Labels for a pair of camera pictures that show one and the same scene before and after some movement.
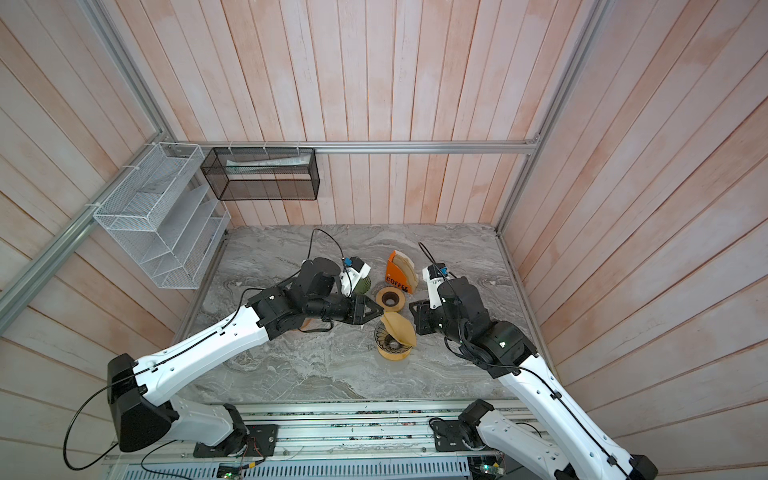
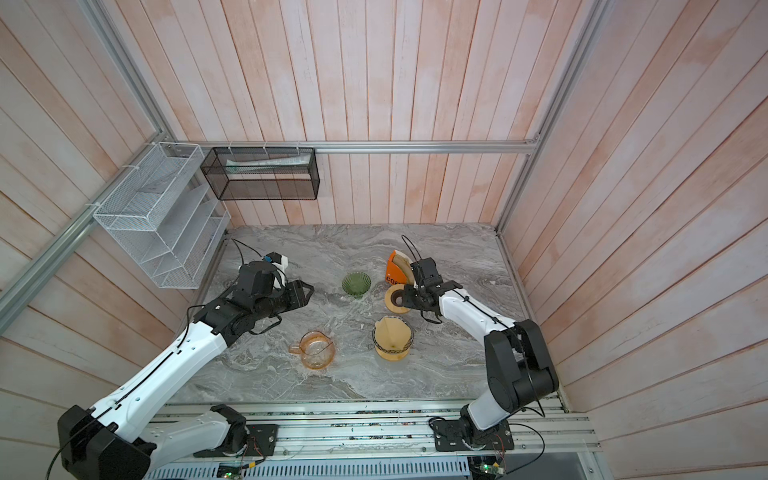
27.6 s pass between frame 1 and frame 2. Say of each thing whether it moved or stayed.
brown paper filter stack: stayed
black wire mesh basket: stayed
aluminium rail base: stayed
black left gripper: moved
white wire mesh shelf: stayed
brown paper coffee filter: moved
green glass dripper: stayed
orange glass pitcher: moved
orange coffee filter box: stayed
